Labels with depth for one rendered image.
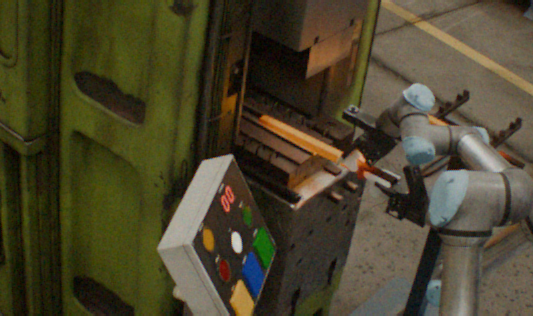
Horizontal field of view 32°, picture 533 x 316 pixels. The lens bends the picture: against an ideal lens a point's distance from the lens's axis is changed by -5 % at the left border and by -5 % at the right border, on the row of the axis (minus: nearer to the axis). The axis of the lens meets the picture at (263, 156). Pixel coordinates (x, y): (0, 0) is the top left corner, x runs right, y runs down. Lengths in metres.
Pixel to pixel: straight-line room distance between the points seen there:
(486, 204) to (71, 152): 1.23
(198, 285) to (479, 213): 0.60
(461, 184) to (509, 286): 2.04
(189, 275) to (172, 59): 0.52
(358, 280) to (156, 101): 1.67
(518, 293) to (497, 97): 1.58
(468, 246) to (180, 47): 0.79
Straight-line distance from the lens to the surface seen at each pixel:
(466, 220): 1.93
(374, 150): 2.46
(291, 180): 2.58
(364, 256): 3.87
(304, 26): 2.28
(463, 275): 1.96
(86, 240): 2.89
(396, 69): 5.20
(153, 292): 2.66
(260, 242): 2.23
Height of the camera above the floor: 2.47
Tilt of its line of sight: 35 degrees down
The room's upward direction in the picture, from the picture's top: 9 degrees clockwise
